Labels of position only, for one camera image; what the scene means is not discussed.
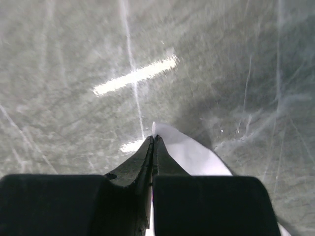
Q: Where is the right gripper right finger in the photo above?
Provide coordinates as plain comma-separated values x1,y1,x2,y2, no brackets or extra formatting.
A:
153,136,281,236

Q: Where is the white printed t shirt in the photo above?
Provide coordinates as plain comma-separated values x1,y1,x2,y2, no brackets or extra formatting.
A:
151,122,289,236

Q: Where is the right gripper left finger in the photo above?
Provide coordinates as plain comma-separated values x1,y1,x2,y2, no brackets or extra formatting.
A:
0,136,153,236

